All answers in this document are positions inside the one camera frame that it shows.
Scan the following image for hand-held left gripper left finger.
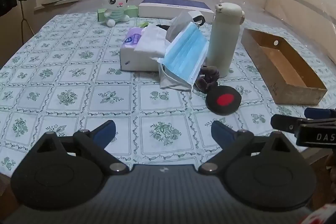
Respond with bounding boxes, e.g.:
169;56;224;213
28;120;130;175

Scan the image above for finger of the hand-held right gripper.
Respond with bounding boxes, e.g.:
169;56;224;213
304;108;336;120
270;114;301;133

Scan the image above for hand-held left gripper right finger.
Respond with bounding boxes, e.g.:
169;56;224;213
198;120;300;175

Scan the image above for cardboard box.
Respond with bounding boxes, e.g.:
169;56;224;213
241;28;328;105

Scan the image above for white grey face mask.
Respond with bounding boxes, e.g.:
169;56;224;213
159;64;194;99

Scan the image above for blue face mask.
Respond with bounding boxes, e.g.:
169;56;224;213
157;22;210;85

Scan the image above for white paper tissue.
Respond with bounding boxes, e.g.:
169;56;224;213
134;24;168;59

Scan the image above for white face mask black straps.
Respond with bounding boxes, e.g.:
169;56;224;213
156;10;206;43

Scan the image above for black round pad red dot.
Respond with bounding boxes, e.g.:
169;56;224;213
205;86;242;116

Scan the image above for brown scrunchie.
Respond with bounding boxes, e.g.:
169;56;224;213
196;65;220;94

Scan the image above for green floral tablecloth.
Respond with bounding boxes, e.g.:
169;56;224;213
0;13;336;180

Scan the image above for red white patterned cloth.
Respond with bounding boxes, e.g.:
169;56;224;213
309;203;336;224

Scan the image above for tissue pack purple label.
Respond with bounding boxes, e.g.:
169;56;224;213
120;27;168;72

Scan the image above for cream thermos bottle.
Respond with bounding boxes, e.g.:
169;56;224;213
206;2;245;78

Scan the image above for green box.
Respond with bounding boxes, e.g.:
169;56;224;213
97;6;139;22

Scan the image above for white bunny plush toy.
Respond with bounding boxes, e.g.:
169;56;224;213
101;0;131;27

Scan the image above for blue and white flat box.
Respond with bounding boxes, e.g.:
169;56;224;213
138;0;214;24

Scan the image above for coat rack stand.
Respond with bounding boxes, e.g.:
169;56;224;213
19;0;36;36

